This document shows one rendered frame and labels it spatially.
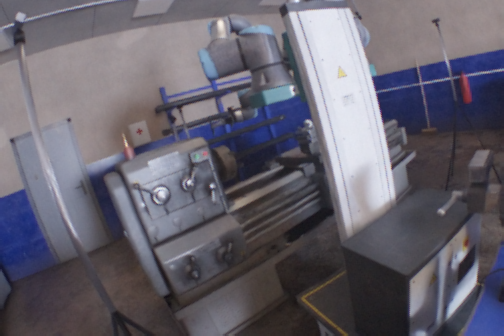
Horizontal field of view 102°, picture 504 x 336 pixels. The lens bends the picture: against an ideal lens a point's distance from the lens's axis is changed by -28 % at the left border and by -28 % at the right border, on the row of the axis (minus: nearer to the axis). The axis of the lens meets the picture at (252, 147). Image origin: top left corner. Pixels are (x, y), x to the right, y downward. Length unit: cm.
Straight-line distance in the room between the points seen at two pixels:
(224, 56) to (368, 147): 72
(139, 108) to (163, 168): 341
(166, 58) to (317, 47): 435
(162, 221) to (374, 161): 117
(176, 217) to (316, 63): 113
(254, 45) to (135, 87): 402
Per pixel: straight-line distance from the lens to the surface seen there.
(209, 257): 168
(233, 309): 202
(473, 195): 103
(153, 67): 520
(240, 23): 177
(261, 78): 114
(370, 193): 132
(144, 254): 170
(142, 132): 482
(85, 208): 487
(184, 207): 169
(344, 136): 118
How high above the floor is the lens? 143
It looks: 8 degrees down
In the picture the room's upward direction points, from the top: 17 degrees counter-clockwise
